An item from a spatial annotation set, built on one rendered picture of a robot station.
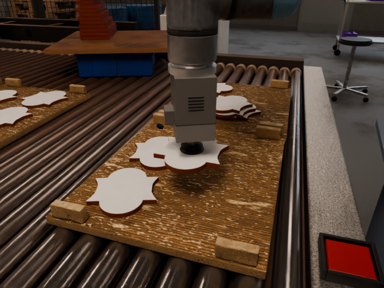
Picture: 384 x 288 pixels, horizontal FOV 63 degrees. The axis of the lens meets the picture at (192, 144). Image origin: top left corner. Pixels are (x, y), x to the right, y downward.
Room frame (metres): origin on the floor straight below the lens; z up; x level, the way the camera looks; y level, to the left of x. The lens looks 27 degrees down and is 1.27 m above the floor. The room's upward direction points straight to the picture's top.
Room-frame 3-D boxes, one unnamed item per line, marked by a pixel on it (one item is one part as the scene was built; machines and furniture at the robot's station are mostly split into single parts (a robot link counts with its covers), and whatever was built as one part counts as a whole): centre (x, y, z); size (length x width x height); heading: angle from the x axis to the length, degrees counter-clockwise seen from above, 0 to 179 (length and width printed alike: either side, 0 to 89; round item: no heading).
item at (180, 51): (0.49, 0.00, 1.18); 0.08 x 0.08 x 0.05
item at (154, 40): (1.49, 0.33, 1.03); 0.50 x 0.50 x 0.02; 4
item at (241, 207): (0.53, 0.01, 0.93); 0.41 x 0.35 x 0.02; 162
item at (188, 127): (0.49, 0.01, 1.10); 0.10 x 0.09 x 0.16; 98
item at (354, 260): (0.31, -0.22, 0.92); 0.06 x 0.06 x 0.01; 73
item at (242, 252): (0.31, -0.06, 0.95); 0.06 x 0.02 x 0.03; 72
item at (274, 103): (0.93, -0.12, 0.93); 0.41 x 0.35 x 0.02; 163
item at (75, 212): (0.39, 0.19, 0.95); 0.06 x 0.02 x 0.03; 72
